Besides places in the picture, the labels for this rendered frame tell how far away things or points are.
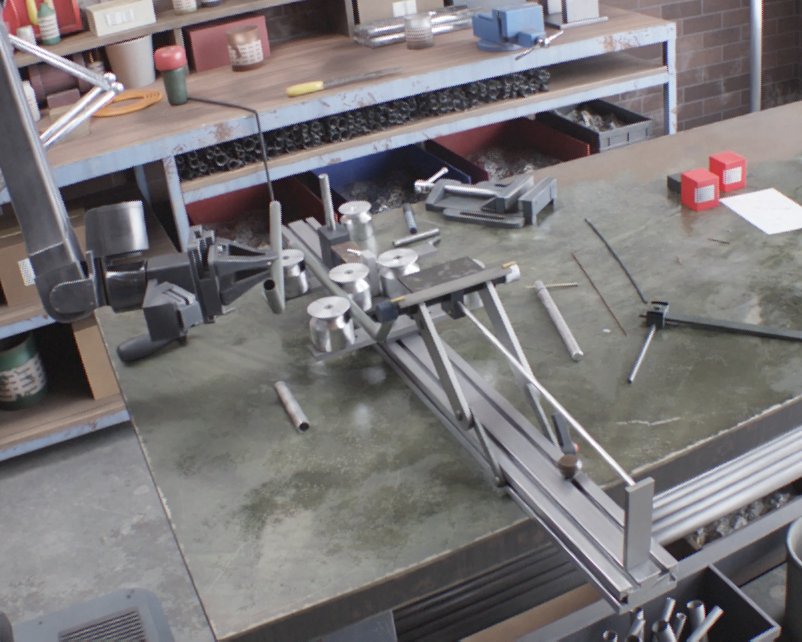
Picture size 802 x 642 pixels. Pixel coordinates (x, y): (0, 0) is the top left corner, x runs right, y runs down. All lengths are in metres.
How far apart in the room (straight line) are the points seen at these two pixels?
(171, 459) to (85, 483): 1.59
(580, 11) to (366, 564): 2.38
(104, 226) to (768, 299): 0.83
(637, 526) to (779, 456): 1.29
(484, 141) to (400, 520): 2.52
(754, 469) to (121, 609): 1.27
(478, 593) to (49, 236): 1.01
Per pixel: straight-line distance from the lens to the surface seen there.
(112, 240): 1.14
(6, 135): 1.18
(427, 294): 0.97
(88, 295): 1.13
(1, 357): 2.77
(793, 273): 1.36
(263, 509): 0.98
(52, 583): 2.39
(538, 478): 0.92
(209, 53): 3.07
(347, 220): 1.50
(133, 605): 1.86
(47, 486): 2.71
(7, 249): 2.56
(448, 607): 1.74
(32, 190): 1.16
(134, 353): 1.28
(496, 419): 1.01
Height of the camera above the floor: 1.49
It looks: 28 degrees down
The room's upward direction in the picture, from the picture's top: 8 degrees counter-clockwise
